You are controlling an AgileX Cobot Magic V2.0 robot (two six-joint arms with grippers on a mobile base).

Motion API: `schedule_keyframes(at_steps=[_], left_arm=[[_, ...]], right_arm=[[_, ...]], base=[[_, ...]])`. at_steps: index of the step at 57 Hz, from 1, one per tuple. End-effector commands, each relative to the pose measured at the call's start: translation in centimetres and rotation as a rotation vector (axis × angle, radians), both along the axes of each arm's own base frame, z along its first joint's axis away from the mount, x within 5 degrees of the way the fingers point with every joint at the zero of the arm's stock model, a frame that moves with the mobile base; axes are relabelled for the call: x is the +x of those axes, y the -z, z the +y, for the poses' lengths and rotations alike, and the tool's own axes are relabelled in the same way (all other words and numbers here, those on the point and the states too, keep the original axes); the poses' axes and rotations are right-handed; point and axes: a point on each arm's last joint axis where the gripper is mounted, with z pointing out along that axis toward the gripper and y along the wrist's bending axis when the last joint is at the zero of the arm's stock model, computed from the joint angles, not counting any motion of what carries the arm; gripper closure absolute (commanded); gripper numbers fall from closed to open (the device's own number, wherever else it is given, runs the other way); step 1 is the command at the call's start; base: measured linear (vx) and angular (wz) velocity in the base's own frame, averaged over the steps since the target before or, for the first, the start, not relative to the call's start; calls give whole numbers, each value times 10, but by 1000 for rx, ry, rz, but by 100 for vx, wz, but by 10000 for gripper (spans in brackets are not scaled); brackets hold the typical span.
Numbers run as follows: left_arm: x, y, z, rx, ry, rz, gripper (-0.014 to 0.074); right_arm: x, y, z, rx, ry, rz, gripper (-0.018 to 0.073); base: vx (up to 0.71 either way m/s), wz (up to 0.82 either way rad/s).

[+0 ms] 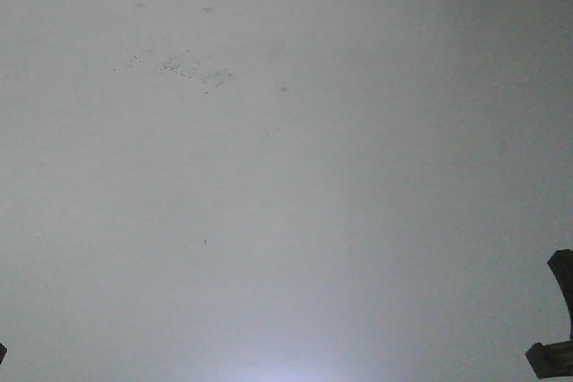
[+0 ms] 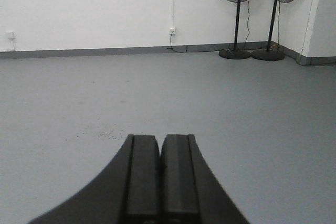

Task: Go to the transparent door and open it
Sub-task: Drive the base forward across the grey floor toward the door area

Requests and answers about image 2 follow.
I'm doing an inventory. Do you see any white wall box left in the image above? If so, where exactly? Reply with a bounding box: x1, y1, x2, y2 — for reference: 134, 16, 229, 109
6, 31, 15, 40

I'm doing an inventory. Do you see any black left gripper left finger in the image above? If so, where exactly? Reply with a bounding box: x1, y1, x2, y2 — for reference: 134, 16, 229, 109
31, 134, 161, 223

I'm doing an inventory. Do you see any white wall power outlet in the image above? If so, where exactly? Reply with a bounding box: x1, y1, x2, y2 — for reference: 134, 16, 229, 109
169, 27, 176, 35

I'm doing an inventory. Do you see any black fan power cable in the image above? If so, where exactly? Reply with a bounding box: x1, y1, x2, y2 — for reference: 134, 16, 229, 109
166, 33, 188, 53

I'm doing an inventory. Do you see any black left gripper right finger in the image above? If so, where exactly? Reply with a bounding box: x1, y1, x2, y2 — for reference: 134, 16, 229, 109
161, 134, 248, 223

